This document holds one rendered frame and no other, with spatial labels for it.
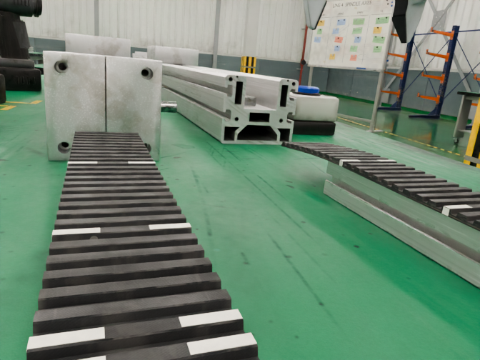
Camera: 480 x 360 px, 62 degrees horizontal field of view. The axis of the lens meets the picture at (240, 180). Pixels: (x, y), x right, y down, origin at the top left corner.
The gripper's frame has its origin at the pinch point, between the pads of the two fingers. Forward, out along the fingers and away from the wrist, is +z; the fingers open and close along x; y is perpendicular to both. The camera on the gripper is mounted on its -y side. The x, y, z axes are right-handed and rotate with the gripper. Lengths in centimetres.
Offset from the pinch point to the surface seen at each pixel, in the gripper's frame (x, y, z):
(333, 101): 16.2, -26.7, 8.0
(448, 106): 817, -758, 44
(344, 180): -1.4, 4.0, 11.8
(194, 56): 4, -76, 3
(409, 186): -1.0, 10.1, 10.3
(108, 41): -17, -51, 2
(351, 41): 334, -505, -49
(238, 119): -2.4, -18.6, 10.6
